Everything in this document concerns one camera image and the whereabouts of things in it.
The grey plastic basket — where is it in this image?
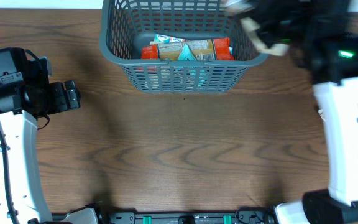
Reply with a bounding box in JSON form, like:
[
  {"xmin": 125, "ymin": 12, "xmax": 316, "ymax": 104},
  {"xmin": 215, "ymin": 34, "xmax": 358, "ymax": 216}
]
[{"xmin": 99, "ymin": 0, "xmax": 268, "ymax": 93}]

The orange cookie package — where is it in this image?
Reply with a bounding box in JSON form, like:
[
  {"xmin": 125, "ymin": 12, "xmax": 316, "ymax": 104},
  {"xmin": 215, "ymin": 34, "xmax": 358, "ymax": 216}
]
[{"xmin": 141, "ymin": 45, "xmax": 234, "ymax": 61}]

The beige snack bag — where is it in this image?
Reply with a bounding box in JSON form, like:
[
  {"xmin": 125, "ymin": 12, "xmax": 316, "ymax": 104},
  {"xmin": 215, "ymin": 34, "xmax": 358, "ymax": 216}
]
[{"xmin": 318, "ymin": 109, "xmax": 325, "ymax": 121}]

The beige cookie bag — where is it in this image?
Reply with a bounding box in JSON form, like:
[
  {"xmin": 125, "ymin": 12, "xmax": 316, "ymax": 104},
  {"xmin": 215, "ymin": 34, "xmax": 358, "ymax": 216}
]
[{"xmin": 224, "ymin": 0, "xmax": 289, "ymax": 56}]

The Kleenex tissue multipack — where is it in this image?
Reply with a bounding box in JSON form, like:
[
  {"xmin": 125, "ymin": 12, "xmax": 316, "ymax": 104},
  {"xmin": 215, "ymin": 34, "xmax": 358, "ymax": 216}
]
[{"xmin": 149, "ymin": 34, "xmax": 234, "ymax": 54}]

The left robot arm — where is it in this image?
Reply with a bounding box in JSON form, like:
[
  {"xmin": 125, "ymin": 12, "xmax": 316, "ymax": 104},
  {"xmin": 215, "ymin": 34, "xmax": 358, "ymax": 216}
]
[{"xmin": 0, "ymin": 47, "xmax": 100, "ymax": 224}]

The teal snack wrapper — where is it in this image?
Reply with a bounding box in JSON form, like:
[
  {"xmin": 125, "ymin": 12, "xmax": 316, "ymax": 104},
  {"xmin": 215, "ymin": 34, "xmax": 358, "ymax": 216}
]
[{"xmin": 177, "ymin": 43, "xmax": 206, "ymax": 88}]

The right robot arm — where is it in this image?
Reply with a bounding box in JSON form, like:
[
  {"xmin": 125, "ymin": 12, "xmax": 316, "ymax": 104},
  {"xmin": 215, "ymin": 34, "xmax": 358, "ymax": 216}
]
[{"xmin": 251, "ymin": 1, "xmax": 358, "ymax": 223}]

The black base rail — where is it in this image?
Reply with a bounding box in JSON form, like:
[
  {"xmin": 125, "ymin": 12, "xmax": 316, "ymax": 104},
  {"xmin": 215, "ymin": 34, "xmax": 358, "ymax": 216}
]
[{"xmin": 51, "ymin": 205, "xmax": 276, "ymax": 224}]

